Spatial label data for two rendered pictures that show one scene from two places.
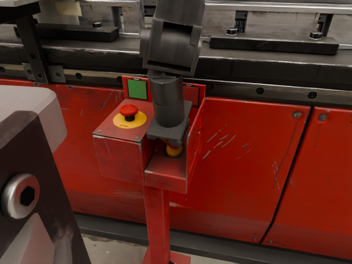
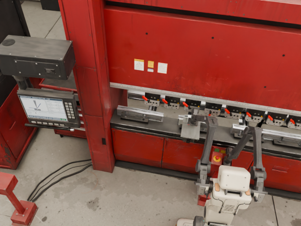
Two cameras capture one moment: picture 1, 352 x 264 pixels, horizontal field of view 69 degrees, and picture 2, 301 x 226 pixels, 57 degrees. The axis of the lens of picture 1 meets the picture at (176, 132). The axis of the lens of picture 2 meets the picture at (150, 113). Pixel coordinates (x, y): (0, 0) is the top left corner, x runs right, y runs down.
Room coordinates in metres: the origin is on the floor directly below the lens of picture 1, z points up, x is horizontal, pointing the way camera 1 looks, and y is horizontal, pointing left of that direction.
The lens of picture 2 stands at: (-1.09, 0.88, 3.11)
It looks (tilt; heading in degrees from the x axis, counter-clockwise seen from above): 47 degrees down; 357
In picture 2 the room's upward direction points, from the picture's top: 3 degrees clockwise
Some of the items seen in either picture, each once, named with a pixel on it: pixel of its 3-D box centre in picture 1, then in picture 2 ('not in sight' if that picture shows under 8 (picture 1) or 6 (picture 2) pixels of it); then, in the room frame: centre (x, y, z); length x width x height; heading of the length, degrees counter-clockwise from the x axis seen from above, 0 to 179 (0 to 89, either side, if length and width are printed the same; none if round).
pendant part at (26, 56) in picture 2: not in sight; (47, 90); (0.63, 1.66, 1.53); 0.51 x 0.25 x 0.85; 84
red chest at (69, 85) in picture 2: not in sight; (74, 105); (1.47, 1.75, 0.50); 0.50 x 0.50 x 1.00; 79
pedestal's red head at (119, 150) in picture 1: (152, 131); (221, 160); (0.47, 0.05, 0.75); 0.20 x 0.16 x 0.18; 74
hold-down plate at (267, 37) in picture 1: (270, 42); (248, 137); (0.66, -0.24, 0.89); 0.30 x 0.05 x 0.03; 79
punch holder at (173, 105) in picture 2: not in sight; (172, 100); (0.87, 0.56, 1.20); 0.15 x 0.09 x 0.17; 79
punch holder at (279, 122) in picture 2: not in sight; (275, 116); (0.68, -0.42, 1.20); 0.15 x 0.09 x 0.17; 79
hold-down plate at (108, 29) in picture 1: (66, 31); (194, 128); (0.77, 0.32, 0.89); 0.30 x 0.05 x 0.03; 79
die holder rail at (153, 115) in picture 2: not in sight; (140, 113); (0.94, 0.88, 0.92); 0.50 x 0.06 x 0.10; 79
